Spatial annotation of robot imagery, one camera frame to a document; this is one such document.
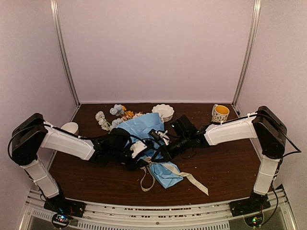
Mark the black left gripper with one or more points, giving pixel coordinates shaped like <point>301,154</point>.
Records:
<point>135,164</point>

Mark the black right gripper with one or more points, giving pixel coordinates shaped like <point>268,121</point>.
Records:
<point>166,155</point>

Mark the cream ribbon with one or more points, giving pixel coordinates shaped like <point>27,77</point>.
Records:
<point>167,175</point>

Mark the blue wrapping paper sheet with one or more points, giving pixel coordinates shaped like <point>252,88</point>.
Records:
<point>141,126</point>

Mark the orange flower stem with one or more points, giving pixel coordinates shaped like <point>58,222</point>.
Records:
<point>128,115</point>

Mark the blue hydrangea flower bunch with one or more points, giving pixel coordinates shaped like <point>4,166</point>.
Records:
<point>118,111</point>

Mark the white flower stem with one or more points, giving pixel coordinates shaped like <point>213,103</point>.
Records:
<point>103,123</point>

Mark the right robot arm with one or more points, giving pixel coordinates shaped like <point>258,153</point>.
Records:
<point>229,170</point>

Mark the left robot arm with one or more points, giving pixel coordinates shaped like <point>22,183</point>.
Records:
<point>36,134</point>

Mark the white fluted ceramic dish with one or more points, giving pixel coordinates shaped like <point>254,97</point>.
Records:
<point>165,111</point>

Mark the small patterned ceramic bowl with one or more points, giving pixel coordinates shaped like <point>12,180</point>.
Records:
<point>70,127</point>

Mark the floral ceramic mug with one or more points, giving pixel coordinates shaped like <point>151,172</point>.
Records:
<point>220,115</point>

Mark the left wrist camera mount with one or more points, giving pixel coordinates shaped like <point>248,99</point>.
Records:
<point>139,149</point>

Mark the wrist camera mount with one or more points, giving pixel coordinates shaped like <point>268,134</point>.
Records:
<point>159,135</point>
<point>139,149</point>

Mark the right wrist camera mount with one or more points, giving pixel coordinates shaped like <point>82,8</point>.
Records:
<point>159,135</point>

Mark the front aluminium rail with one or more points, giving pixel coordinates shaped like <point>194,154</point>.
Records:
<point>211,216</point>

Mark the left aluminium corner post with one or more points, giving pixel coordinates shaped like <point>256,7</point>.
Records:
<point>63,54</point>

